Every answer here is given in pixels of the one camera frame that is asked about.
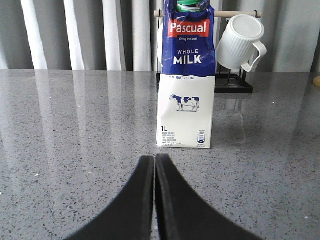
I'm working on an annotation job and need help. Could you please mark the white ribbed mug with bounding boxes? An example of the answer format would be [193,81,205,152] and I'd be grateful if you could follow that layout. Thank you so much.
[215,14,267,72]

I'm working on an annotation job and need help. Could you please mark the wooden mug tree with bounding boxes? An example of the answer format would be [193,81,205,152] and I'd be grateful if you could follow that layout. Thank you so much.
[312,76,320,88]

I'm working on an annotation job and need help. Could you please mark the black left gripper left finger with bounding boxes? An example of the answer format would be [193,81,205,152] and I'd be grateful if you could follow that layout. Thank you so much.
[68,156,155,240]

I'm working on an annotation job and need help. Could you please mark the Pascual whole milk carton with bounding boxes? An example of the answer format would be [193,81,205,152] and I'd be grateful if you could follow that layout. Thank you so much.
[156,0,216,149]

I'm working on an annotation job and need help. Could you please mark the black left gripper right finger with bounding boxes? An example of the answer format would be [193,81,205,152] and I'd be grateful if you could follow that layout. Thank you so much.
[155,154,259,240]

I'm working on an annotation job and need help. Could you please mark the black wire mug rack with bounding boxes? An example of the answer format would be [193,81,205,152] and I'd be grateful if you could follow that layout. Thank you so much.
[153,9,263,94]

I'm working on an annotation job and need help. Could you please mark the white smooth smiley mug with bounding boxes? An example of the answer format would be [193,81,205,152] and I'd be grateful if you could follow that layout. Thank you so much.
[156,23,164,67]

